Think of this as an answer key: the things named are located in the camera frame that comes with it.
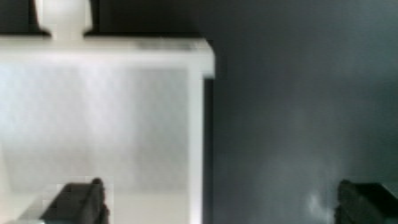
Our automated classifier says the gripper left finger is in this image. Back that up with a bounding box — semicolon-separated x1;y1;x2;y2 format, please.
20;178;110;224

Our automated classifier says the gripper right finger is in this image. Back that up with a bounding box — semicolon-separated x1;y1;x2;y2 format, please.
334;180;398;224

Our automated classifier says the white front drawer with tag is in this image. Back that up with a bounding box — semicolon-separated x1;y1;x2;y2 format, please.
0;0;215;224

